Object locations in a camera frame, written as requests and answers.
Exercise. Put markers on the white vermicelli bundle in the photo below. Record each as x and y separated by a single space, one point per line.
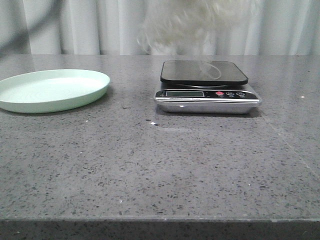
172 27

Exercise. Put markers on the white pleated curtain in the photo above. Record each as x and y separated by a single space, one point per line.
111 27

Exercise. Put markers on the black silver kitchen scale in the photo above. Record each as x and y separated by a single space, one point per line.
205 87

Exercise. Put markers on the light green round plate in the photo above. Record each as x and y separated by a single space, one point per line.
51 91

